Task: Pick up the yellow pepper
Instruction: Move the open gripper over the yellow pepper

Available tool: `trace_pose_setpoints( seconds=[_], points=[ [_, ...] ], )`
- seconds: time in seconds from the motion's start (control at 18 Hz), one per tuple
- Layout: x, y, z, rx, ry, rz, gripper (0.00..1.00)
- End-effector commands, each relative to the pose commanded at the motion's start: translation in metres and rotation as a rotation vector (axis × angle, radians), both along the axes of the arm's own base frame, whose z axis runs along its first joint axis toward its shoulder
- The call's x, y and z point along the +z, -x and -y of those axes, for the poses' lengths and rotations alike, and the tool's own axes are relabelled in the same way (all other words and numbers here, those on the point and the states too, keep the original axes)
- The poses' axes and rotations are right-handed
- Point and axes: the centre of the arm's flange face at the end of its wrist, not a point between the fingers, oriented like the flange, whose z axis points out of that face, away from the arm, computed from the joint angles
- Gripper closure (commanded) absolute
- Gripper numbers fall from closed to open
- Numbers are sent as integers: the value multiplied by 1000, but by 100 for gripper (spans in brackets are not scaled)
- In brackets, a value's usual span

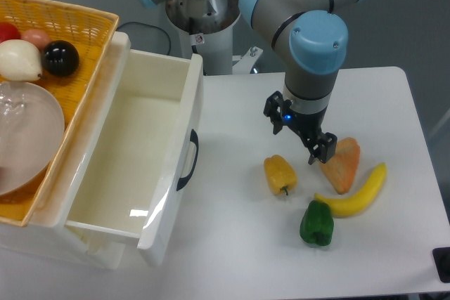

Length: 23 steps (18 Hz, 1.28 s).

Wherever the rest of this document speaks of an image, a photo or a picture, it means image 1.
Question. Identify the yellow woven basket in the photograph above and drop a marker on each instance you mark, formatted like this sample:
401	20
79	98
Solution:
90	30

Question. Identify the black round fruit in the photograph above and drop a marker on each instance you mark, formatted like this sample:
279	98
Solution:
60	58

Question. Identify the red tomato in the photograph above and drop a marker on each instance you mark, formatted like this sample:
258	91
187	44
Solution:
8	31

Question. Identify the yellow banana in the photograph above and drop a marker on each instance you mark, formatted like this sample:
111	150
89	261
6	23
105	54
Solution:
362	199

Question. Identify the white plastic drawer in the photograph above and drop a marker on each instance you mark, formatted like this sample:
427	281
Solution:
128	193

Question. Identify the white drawer cabinet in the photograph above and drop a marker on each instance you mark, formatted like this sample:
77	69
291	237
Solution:
47	233

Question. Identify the clear plastic bowl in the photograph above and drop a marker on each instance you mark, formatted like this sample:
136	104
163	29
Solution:
32	128

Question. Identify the yellow bell pepper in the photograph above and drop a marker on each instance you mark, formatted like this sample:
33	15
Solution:
280	176

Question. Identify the black drawer handle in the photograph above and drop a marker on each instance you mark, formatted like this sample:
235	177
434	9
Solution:
191	161

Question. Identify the white pear-shaped fruit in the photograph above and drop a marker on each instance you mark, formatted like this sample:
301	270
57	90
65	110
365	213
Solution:
20	61

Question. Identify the black device at table edge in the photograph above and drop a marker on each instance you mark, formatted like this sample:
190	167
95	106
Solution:
441	256

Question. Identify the pink peach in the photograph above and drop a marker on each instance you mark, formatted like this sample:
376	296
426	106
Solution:
38	38

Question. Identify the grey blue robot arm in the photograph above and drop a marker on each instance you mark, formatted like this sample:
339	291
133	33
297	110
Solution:
306	35

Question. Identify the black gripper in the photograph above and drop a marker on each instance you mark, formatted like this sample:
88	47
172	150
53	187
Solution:
321	146

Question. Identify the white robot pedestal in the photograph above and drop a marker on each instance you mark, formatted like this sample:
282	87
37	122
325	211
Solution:
205	27

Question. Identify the green bell pepper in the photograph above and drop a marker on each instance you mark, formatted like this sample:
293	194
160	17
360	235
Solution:
317	224

